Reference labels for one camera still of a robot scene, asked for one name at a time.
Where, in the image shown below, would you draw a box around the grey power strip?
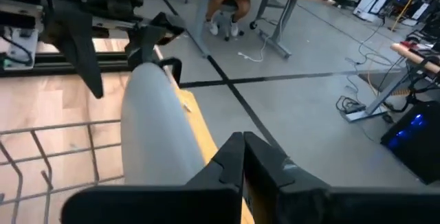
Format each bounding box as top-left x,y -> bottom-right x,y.
335,95 -> 368,115

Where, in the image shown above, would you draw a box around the white floor cable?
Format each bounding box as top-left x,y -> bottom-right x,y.
236,33 -> 270,63

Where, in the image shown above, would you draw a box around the yellow strap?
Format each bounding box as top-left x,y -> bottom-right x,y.
390,0 -> 424,32

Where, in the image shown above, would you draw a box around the black computer tower blue lights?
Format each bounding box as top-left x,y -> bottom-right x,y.
379,100 -> 440,186

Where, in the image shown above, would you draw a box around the wooden top workbench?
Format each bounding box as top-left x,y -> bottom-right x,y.
342,41 -> 440,124

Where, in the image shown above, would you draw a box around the grey wire dish rack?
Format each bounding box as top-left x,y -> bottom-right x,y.
0,119 -> 125,224

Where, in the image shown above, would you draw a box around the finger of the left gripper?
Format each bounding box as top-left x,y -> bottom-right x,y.
125,12 -> 186,69
44,0 -> 104,100

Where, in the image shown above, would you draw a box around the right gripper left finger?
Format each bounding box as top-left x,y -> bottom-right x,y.
185,131 -> 244,190

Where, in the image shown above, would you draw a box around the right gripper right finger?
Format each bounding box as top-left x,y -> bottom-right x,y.
243,131 -> 331,224

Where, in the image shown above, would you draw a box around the black office chair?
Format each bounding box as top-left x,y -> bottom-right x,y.
218,3 -> 259,43

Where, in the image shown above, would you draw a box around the yellow-orange folded towel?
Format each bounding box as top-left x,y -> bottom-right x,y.
173,88 -> 256,224

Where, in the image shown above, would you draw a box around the large grey plate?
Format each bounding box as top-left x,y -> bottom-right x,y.
120,62 -> 208,188

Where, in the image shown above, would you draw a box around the person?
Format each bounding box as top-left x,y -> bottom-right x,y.
204,0 -> 252,38

